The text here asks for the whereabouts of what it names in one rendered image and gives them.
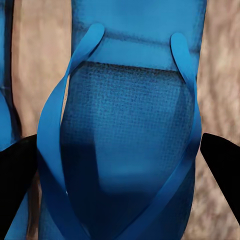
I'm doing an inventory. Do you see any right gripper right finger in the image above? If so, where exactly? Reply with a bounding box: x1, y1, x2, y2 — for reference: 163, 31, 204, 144
200, 133, 240, 224

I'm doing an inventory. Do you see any sandal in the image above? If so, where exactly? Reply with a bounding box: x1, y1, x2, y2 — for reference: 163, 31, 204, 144
36, 0, 208, 240
0, 0, 33, 240

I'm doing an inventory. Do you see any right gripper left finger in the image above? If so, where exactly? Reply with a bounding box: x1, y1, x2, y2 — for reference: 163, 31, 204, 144
0, 134, 38, 240

